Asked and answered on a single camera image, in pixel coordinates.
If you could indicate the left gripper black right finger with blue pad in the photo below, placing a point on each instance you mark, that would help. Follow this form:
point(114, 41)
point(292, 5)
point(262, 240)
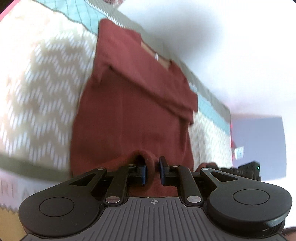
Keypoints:
point(181, 178)

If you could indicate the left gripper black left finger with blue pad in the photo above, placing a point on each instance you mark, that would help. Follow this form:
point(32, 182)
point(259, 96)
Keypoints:
point(130, 175)

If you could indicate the patterned teal beige bedspread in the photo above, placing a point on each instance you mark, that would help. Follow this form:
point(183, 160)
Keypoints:
point(47, 52)

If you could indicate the maroon red sweater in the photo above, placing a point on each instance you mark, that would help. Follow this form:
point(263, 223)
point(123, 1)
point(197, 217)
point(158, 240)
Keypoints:
point(132, 106)

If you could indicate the person's right hand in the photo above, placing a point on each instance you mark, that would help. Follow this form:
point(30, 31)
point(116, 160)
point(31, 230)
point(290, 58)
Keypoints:
point(289, 233)

